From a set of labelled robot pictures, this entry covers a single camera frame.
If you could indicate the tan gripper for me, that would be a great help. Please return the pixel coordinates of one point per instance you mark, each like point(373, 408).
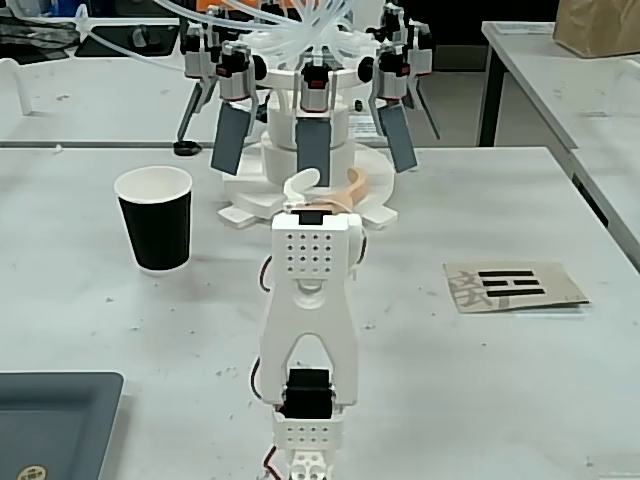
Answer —
point(320, 204)

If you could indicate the black paper cup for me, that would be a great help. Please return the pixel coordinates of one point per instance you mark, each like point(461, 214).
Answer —
point(157, 230)

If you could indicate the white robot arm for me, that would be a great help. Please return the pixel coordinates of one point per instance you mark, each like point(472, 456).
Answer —
point(310, 320)

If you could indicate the grey flat paddle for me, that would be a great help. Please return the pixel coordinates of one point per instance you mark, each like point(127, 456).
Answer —
point(313, 152)
point(200, 92)
point(230, 140)
point(422, 100)
point(399, 137)

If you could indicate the white printed label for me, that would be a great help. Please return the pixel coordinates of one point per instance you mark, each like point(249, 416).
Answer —
point(362, 126)

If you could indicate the grey red motor unit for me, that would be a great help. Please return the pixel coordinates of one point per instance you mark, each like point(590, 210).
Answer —
point(420, 55)
point(235, 77)
point(314, 92)
point(392, 75)
point(195, 62)

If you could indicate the small black round cap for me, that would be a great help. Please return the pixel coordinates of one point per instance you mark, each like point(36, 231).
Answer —
point(185, 148)

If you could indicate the clear tube bundle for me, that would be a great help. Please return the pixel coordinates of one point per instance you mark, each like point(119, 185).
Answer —
point(312, 30)

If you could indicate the white side table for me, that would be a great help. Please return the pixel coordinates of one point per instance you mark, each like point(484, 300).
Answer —
point(550, 85)

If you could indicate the printed cardboard card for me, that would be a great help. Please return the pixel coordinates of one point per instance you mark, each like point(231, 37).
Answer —
point(555, 280)

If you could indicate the brown cardboard box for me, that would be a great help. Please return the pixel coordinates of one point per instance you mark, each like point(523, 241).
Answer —
point(600, 25)

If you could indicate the blue-grey plastic tray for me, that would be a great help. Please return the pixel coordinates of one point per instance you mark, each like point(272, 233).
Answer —
point(55, 415)

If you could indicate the round gold tray sticker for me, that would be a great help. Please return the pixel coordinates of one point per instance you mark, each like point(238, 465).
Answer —
point(31, 473)

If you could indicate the white machine pedestal base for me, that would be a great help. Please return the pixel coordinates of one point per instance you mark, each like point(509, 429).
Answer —
point(277, 165)

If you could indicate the white curved bracket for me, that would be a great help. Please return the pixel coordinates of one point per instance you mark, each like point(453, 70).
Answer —
point(22, 95)

